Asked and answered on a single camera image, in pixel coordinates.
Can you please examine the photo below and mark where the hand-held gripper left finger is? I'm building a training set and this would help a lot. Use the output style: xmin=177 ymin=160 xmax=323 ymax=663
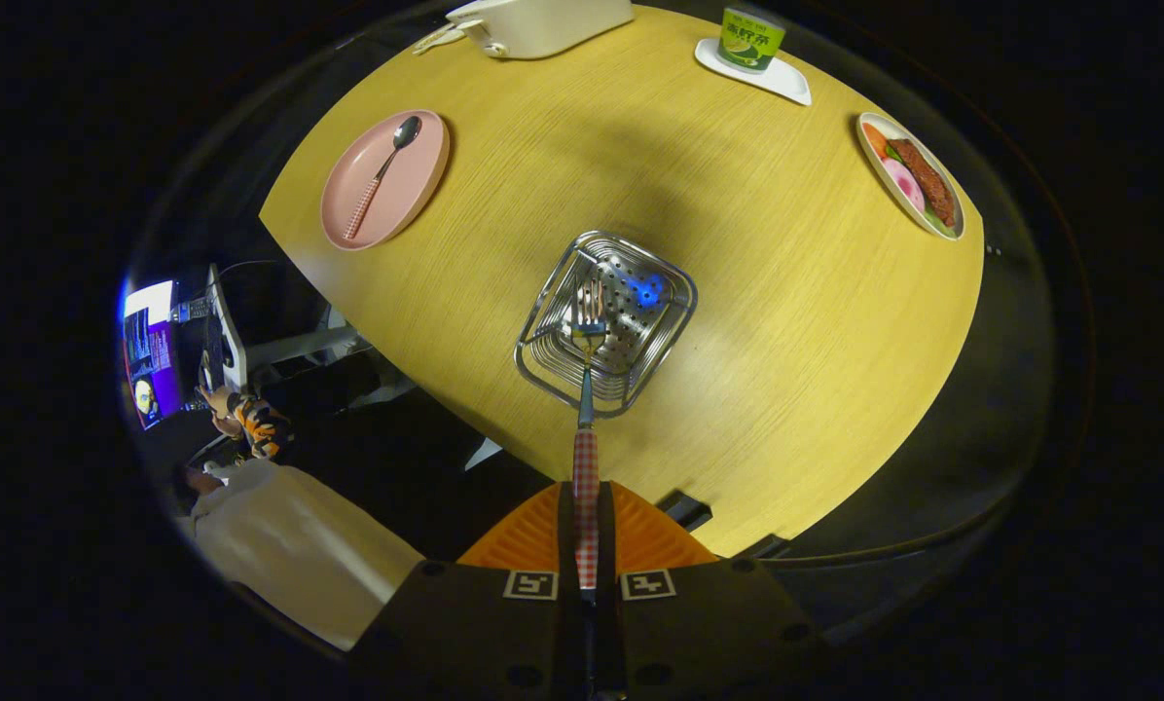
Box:
xmin=348 ymin=482 xmax=589 ymax=701

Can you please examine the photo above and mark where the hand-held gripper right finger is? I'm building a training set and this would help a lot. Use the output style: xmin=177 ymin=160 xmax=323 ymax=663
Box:
xmin=597 ymin=480 xmax=824 ymax=701

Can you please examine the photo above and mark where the fork with checkered handle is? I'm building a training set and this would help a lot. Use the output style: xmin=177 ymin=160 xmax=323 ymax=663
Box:
xmin=568 ymin=279 xmax=610 ymax=609

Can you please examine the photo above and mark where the spoon with checkered handle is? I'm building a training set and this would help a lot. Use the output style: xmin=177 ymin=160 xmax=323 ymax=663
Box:
xmin=342 ymin=115 xmax=423 ymax=242

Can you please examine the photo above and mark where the pink plate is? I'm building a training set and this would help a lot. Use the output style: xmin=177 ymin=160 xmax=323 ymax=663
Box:
xmin=320 ymin=109 xmax=452 ymax=252

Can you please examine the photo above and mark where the white laptop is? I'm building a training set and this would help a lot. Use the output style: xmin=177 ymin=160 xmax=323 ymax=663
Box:
xmin=200 ymin=263 xmax=252 ymax=392

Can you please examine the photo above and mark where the computer monitor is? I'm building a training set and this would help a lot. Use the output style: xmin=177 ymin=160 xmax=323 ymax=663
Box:
xmin=120 ymin=280 xmax=186 ymax=431

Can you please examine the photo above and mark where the pink round food slice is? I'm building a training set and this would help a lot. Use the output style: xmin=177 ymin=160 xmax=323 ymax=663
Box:
xmin=880 ymin=156 xmax=926 ymax=215

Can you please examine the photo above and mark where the white food plate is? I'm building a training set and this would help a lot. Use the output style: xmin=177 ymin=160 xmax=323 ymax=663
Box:
xmin=855 ymin=111 xmax=966 ymax=241

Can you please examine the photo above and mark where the brown meat piece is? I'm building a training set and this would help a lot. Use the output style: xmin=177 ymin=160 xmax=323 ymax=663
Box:
xmin=886 ymin=138 xmax=958 ymax=228

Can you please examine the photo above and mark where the white coaster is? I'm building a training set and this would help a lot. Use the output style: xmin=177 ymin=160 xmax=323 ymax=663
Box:
xmin=694 ymin=37 xmax=813 ymax=106

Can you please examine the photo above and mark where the white divided seasoning dish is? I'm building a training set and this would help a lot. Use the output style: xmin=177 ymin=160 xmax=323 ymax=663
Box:
xmin=410 ymin=24 xmax=466 ymax=55

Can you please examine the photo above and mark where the white toaster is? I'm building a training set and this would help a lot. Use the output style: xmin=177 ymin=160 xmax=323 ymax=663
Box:
xmin=446 ymin=0 xmax=635 ymax=60

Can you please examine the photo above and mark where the green label drink bottle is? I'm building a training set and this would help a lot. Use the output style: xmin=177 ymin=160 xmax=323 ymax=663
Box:
xmin=716 ymin=5 xmax=787 ymax=75

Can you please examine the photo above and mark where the metal wire basket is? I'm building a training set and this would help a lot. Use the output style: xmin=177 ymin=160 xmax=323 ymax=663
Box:
xmin=514 ymin=230 xmax=698 ymax=420

